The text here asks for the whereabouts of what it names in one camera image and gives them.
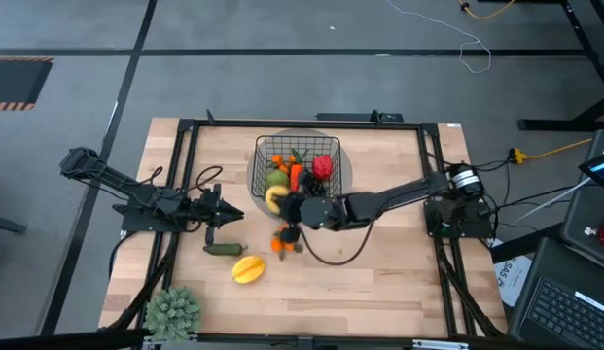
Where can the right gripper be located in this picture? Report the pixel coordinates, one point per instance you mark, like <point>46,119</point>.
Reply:
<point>321,213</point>

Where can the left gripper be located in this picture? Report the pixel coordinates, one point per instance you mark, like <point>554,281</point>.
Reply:
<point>209,206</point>

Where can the orange carrot with green leaves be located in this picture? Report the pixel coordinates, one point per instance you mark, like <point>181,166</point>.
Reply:
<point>295,177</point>

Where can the black grape bunch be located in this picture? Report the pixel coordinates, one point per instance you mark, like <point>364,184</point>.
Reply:
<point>313,185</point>

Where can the green pear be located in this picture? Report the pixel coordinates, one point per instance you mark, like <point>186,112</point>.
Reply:
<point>276,178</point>

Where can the tangerine cluster with leaves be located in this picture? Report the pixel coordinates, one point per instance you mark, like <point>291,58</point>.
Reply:
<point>277,159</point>
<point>276,244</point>

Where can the red bell pepper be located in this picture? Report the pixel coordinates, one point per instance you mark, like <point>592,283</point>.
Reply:
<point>322,166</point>

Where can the yellow starfruit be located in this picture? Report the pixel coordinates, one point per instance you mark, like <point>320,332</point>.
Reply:
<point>248,269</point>

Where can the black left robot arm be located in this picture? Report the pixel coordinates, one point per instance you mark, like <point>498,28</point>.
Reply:
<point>136,194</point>

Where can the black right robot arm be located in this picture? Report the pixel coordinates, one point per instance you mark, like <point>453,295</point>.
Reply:
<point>394,194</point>

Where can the dark green cucumber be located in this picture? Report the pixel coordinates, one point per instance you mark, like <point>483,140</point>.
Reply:
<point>223,249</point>

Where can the grey round mat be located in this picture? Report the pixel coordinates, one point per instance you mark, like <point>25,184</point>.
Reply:
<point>347,160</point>

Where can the green fuzzy plant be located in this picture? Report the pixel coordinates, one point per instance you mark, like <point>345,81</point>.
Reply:
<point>172,313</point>

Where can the white printed paper sheet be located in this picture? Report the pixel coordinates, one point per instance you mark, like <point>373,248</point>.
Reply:
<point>513,279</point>

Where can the black mat with hazard stripes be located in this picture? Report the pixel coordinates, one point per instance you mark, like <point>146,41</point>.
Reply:
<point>14,80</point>

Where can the black laptop with keyboard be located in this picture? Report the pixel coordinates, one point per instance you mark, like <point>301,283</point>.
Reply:
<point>564,301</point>

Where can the dark grey closed laptop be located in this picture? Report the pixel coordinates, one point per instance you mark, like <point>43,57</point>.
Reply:
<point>586,214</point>

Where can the tablet with blue screen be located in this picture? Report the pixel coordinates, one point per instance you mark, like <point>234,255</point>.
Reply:
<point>600,167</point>

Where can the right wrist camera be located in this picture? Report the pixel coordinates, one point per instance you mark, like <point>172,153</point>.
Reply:
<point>290,234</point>

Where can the black aluminium table frame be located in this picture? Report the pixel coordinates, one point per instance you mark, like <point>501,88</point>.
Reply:
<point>233,123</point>

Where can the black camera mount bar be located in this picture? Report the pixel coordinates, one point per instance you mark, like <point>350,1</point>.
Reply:
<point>360,116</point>

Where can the black table leg frame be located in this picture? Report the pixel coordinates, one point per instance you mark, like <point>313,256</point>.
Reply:
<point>588,53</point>

